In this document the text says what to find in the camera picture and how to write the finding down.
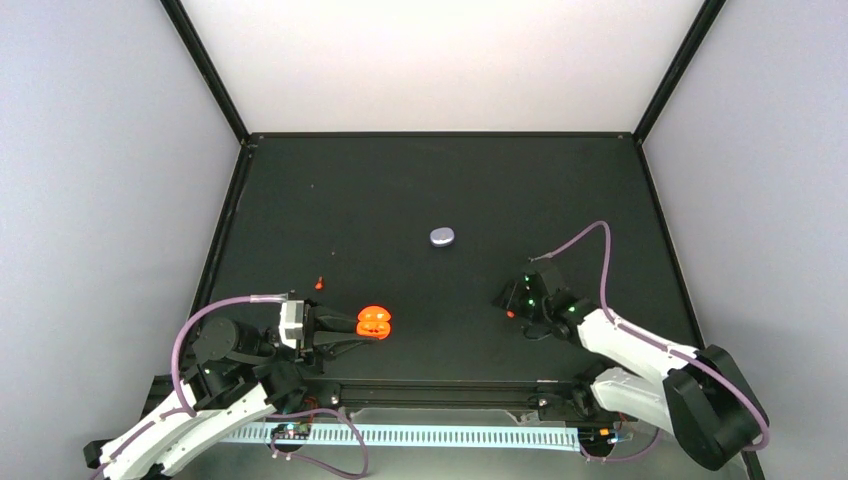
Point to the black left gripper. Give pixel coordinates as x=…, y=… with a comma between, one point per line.
x=325, y=343

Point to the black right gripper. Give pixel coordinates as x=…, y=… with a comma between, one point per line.
x=508, y=301

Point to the orange round bottle cap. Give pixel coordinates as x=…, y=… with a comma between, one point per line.
x=373, y=321

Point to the lavender earbud charging case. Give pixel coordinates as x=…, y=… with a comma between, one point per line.
x=442, y=237

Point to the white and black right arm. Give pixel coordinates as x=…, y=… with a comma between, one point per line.
x=699, y=396

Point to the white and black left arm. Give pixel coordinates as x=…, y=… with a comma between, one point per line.
x=237, y=361

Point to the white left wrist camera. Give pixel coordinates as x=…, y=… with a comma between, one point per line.
x=291, y=323

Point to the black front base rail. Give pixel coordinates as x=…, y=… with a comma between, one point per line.
x=437, y=394

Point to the light blue slotted cable duct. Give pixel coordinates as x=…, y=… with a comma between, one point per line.
x=436, y=436

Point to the black right rear frame post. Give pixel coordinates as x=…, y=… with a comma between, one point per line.
x=684, y=55

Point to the black frame post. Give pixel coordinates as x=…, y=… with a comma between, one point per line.
x=684, y=55
x=204, y=64

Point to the black left rear frame post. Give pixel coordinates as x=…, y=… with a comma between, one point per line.
x=204, y=64

